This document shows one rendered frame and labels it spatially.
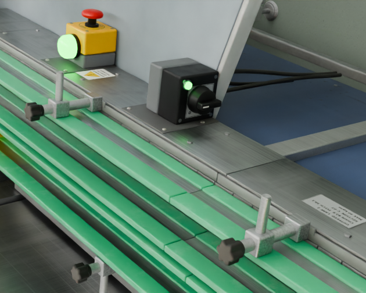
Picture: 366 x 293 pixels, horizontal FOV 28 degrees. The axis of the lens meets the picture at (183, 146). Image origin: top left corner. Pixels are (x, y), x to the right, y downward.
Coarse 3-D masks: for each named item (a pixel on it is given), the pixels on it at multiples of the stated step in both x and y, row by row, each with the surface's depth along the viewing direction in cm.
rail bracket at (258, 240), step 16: (256, 224) 84; (288, 224) 88; (304, 224) 88; (224, 240) 82; (240, 240) 83; (256, 240) 83; (272, 240) 85; (224, 256) 82; (240, 256) 81; (256, 256) 84
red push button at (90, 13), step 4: (84, 12) 133; (88, 12) 133; (92, 12) 133; (96, 12) 133; (100, 12) 134; (84, 16) 133; (88, 16) 133; (92, 16) 132; (96, 16) 133; (100, 16) 133; (88, 20) 134; (92, 20) 134
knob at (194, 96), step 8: (200, 88) 112; (208, 88) 114; (192, 96) 112; (200, 96) 111; (208, 96) 112; (192, 104) 112; (200, 104) 111; (208, 104) 111; (216, 104) 112; (200, 112) 113; (208, 112) 114
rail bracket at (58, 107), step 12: (60, 72) 114; (60, 84) 114; (60, 96) 115; (84, 96) 120; (96, 96) 120; (24, 108) 114; (36, 108) 113; (48, 108) 115; (60, 108) 115; (72, 108) 117; (96, 108) 120; (36, 120) 114
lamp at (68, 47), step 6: (66, 36) 132; (72, 36) 133; (60, 42) 132; (66, 42) 132; (72, 42) 132; (78, 42) 132; (60, 48) 133; (66, 48) 132; (72, 48) 132; (78, 48) 133; (60, 54) 134; (66, 54) 132; (72, 54) 132; (78, 54) 133
